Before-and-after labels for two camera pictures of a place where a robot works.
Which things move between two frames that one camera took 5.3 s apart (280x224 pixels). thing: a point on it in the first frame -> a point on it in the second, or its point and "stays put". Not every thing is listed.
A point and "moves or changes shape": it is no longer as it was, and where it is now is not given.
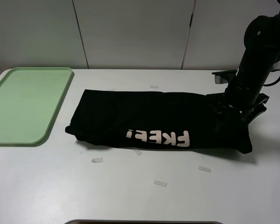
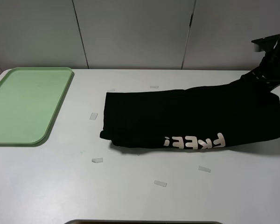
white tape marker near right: x=204 y=169 stays put
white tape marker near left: x=97 y=160 stays put
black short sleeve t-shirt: x=137 y=119 moves or changes shape
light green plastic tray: x=24 y=103 stays put
